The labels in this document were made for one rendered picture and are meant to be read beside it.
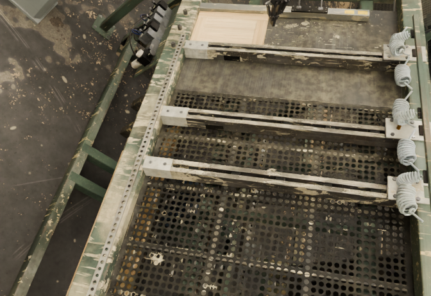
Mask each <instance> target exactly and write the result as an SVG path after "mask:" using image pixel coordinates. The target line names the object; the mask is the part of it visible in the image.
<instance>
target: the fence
mask: <svg viewBox="0 0 431 296"><path fill-rule="evenodd" d="M291 8H292V7H291V6H286V7H285V10H284V11H283V14H281V15H279V17H287V18H301V19H327V20H340V21H366V22H368V20H369V10H355V9H340V8H329V9H328V13H302V12H291ZM199 10H200V11H205V12H232V13H258V14H267V8H266V5H251V4H222V3H201V5H200V7H199ZM345 10H354V14H350V13H344V11H345ZM358 11H368V14H367V15H365V14H358Z"/></svg>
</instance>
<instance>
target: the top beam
mask: <svg viewBox="0 0 431 296"><path fill-rule="evenodd" d="M396 7H397V18H398V33H400V32H402V31H403V30H404V29H405V28H406V26H407V27H408V28H407V29H406V30H405V31H408V34H409V33H410V30H413V29H414V28H413V21H412V16H413V14H418V19H419V31H420V38H421V46H424V47H425V50H426V56H427V45H426V39H425V28H424V22H423V11H422V5H421V0H396ZM404 45H405V46H406V45H408V46H415V42H414V39H412V38H411V37H408V39H406V40H405V42H404ZM406 65H407V66H409V69H410V77H411V82H410V83H409V84H408V85H410V86H411V87H412V88H413V90H411V89H410V88H408V87H407V86H404V87H401V89H402V99H405V97H406V96H407V95H408V94H409V92H410V91H413V92H412V93H411V95H410V96H409V97H408V98H407V99H406V101H408V102H409V106H410V108H409V110H410V109H414V113H415V112H417V108H418V107H420V108H421V104H420V97H419V83H418V70H417V62H411V61H408V62H407V64H406ZM423 68H424V75H425V87H426V93H427V105H428V116H429V122H431V83H430V73H429V66H428V56H427V62H423ZM417 113H418V112H417ZM411 141H413V140H411ZM413 142H414V144H415V145H416V148H415V153H416V156H417V159H416V160H415V162H413V165H415V167H417V169H418V170H419V175H423V170H427V166H426V159H425V145H424V141H413ZM415 171H416V170H415V169H414V168H413V167H412V166H411V165H408V166H407V172H415ZM416 172H417V171H416ZM417 173H418V172H417ZM423 188H424V196H425V198H429V193H428V186H423ZM416 204H417V205H418V208H417V209H416V211H415V213H414V214H416V215H417V216H418V217H420V218H421V219H422V220H423V221H424V222H423V223H422V222H421V221H419V220H418V219H417V218H416V217H415V216H413V215H410V232H411V243H412V263H413V274H414V293H415V296H431V214H430V205H427V204H418V203H416Z"/></svg>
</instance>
